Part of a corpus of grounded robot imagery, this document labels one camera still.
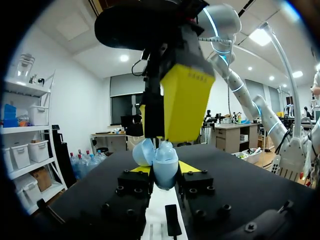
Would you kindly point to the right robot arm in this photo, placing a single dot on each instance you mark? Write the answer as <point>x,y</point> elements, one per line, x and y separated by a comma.
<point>240,85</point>

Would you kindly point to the white plate with black stands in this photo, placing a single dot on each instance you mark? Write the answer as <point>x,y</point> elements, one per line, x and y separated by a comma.
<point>160,215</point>

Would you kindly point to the light blue earbud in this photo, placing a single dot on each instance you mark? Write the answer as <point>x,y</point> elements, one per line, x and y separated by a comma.
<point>166,149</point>

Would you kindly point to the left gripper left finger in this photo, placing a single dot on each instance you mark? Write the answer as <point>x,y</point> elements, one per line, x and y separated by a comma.
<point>132,182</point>

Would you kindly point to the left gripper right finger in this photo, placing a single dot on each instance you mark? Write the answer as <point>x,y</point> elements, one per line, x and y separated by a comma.
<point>198,183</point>

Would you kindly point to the light blue earbud case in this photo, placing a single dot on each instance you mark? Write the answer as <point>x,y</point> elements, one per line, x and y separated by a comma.
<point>165,172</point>

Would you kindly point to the person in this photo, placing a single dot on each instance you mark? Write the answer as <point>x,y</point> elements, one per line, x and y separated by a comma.
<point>135,130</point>
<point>316,85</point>

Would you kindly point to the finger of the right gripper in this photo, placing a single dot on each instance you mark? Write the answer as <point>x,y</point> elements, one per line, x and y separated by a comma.
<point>186,100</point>
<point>153,112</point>

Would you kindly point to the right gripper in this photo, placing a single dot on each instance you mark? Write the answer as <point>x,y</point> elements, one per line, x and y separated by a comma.
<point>140,25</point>

